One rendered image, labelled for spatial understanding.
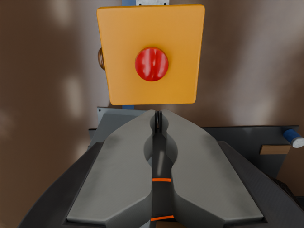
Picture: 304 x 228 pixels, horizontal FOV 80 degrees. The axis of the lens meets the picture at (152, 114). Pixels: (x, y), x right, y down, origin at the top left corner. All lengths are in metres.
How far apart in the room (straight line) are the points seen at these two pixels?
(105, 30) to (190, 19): 0.09
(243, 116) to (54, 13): 1.57
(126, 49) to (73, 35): 1.19
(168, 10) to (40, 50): 1.36
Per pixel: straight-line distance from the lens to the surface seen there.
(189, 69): 0.24
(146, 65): 0.21
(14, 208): 2.94
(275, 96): 1.72
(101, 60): 0.25
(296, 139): 1.87
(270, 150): 2.01
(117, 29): 0.23
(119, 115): 1.51
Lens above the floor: 1.30
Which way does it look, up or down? 60 degrees down
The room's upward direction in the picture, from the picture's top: 179 degrees counter-clockwise
